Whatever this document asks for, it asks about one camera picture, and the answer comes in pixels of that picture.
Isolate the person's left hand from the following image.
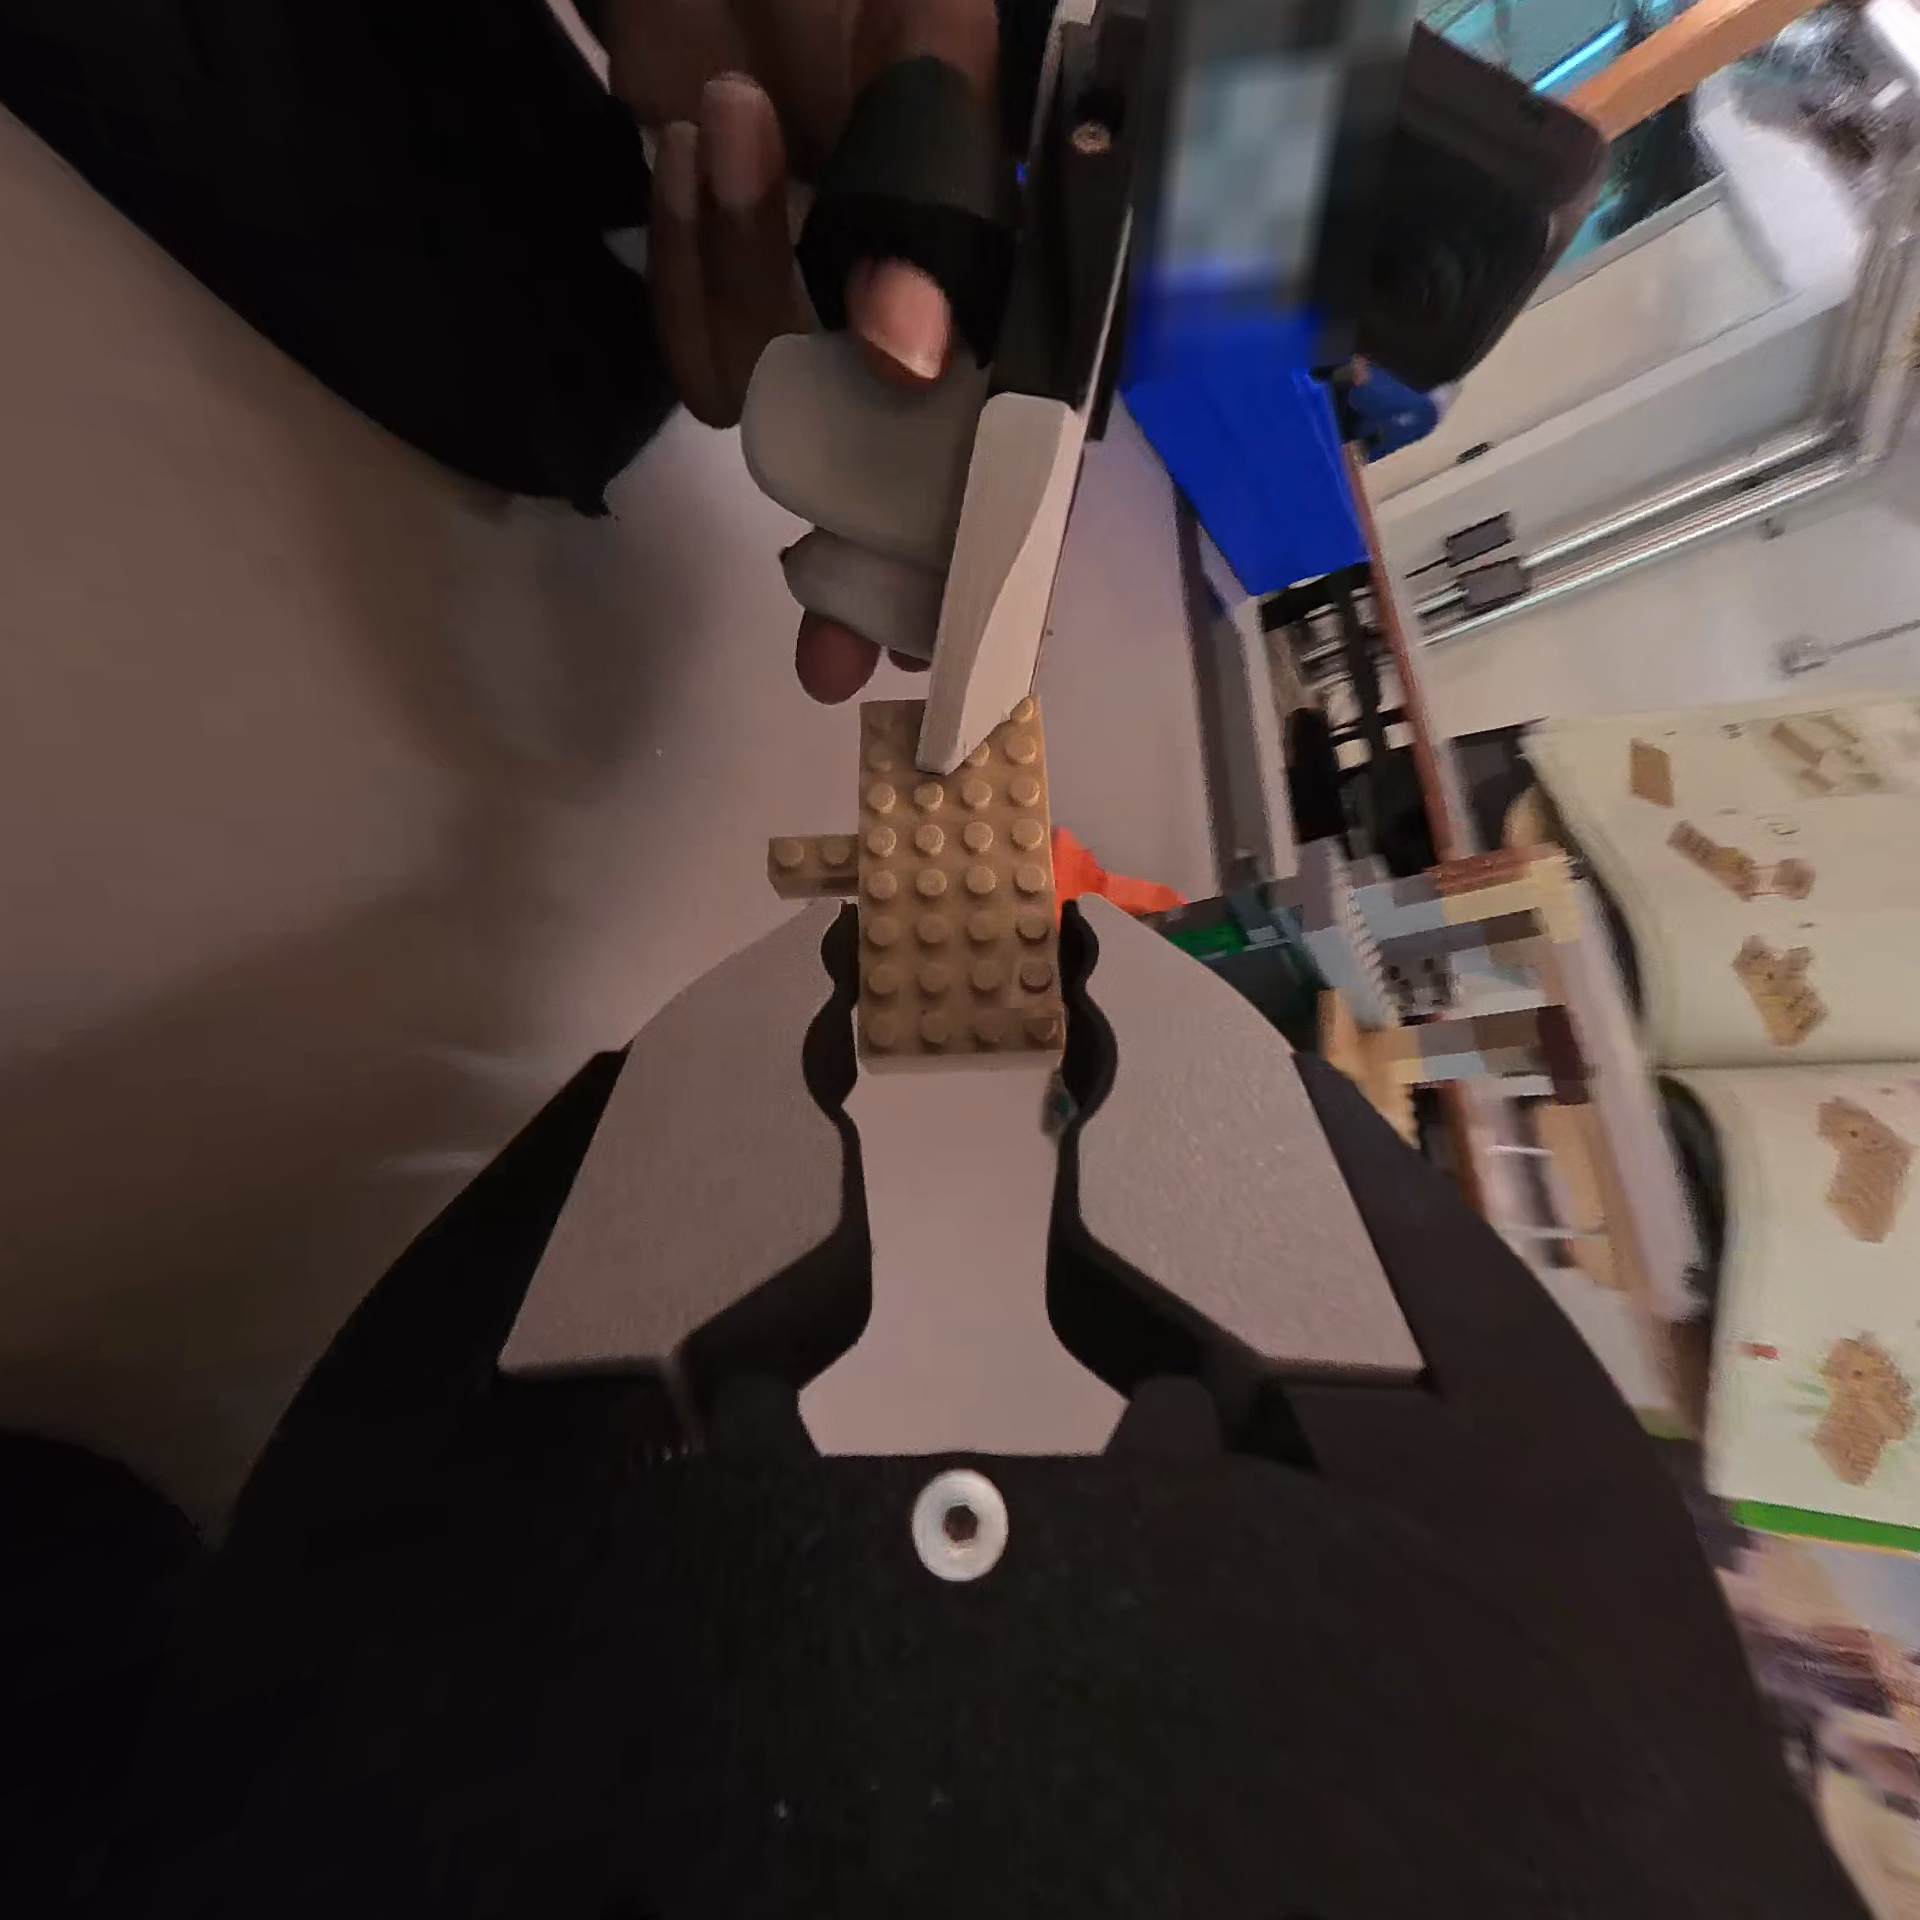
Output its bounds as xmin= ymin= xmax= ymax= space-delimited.
xmin=607 ymin=0 xmax=1020 ymax=707

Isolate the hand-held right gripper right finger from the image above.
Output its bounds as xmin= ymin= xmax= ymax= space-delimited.
xmin=1044 ymin=893 xmax=1427 ymax=1440

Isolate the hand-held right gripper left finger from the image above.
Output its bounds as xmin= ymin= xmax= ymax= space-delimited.
xmin=494 ymin=905 xmax=873 ymax=1440

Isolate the blue plastic bin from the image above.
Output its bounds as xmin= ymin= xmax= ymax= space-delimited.
xmin=1116 ymin=285 xmax=1447 ymax=595

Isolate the grey green brick-built model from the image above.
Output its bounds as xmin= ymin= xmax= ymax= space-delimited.
xmin=1049 ymin=825 xmax=1653 ymax=1323

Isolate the grey desk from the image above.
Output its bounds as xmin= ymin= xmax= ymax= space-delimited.
xmin=0 ymin=104 xmax=1262 ymax=1519

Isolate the black quilted seat cushion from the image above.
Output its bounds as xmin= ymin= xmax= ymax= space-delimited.
xmin=0 ymin=0 xmax=670 ymax=520

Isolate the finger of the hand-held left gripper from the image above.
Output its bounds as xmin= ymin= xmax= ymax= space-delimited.
xmin=915 ymin=393 xmax=1096 ymax=777

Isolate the green toy set box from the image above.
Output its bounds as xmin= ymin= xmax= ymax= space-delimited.
xmin=1708 ymin=1501 xmax=1920 ymax=1920

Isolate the large tan brick plate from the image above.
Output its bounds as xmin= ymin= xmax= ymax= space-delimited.
xmin=850 ymin=695 xmax=1073 ymax=1074

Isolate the open instruction booklet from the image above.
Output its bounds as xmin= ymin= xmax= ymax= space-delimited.
xmin=1521 ymin=690 xmax=1920 ymax=1519

